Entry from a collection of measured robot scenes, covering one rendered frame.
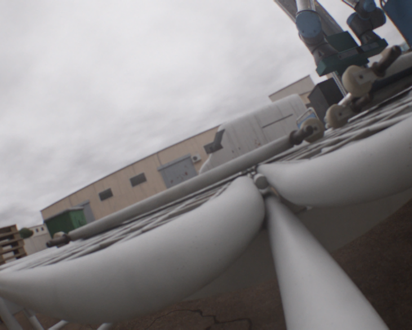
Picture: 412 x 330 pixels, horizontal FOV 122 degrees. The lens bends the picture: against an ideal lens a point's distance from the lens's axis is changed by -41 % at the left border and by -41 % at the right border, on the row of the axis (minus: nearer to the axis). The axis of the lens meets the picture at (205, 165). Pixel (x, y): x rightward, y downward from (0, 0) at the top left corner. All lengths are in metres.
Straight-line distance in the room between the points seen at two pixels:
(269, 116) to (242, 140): 1.53
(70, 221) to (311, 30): 6.41
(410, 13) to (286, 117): 7.27
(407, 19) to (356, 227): 1.51
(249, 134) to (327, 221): 7.56
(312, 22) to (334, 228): 1.11
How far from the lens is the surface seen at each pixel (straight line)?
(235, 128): 7.75
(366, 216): 0.23
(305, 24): 1.21
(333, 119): 0.54
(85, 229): 0.61
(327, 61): 1.29
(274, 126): 8.00
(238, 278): 0.21
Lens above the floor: 0.51
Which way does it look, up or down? 5 degrees up
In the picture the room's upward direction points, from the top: 24 degrees counter-clockwise
